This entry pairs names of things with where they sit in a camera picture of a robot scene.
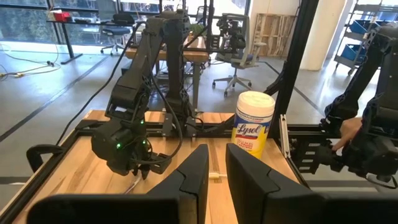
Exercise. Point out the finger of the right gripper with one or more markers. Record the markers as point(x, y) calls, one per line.
point(135, 172)
point(145, 172)

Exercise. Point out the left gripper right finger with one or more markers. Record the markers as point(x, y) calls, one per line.
point(258, 196)

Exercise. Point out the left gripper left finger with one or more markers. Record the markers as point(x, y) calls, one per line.
point(192, 193)

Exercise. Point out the blue striped toothbrush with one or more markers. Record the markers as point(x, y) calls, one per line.
point(134, 183)

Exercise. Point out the slim yellow-headed toothbrush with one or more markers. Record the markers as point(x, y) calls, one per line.
point(214, 175)

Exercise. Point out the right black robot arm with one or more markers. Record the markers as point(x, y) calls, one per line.
point(130, 87)

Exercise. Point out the black jointed arm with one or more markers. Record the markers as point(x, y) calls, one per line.
point(382, 146)

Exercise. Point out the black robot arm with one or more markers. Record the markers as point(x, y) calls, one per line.
point(231, 31)

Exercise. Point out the silver metal bar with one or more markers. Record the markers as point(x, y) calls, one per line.
point(284, 137)

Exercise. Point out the Lysol wipes canister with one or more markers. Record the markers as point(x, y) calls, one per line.
point(253, 124)

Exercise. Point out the person's hand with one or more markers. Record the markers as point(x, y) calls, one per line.
point(349, 129)

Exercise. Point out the blue office chair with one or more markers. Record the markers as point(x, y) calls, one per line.
point(116, 31)

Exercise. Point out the black standing desk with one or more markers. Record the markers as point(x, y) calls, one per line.
point(66, 40)

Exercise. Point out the grey office chair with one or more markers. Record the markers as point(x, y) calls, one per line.
point(242, 59)

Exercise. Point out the red object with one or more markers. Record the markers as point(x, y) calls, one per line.
point(62, 16)

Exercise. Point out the wooden pallet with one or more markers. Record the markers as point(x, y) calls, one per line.
point(273, 34)

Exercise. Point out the cart with blue bins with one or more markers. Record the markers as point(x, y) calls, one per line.
point(357, 28)

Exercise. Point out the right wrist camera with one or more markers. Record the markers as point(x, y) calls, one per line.
point(160, 163)

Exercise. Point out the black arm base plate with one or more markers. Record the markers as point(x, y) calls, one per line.
point(168, 124)

